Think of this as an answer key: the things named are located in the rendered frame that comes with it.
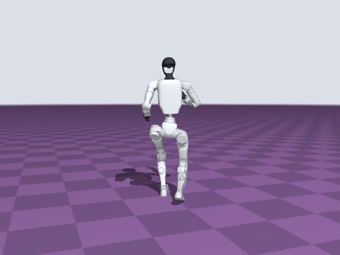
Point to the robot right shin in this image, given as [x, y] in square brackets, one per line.
[182, 179]

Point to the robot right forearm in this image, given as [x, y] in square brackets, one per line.
[187, 101]

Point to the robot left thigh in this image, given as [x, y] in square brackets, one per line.
[154, 134]

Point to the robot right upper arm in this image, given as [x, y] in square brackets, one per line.
[191, 93]

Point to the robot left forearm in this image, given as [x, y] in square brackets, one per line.
[146, 112]

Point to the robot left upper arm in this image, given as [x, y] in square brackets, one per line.
[152, 86]

